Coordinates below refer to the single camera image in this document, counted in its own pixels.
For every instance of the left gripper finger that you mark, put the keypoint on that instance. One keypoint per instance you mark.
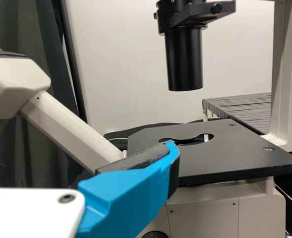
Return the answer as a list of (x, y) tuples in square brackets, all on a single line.
[(126, 198)]

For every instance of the cream microscope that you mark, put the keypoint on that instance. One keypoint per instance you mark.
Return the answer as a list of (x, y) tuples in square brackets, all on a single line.
[(235, 153)]

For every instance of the black platform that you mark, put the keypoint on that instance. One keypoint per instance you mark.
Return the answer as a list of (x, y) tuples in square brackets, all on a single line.
[(245, 109)]

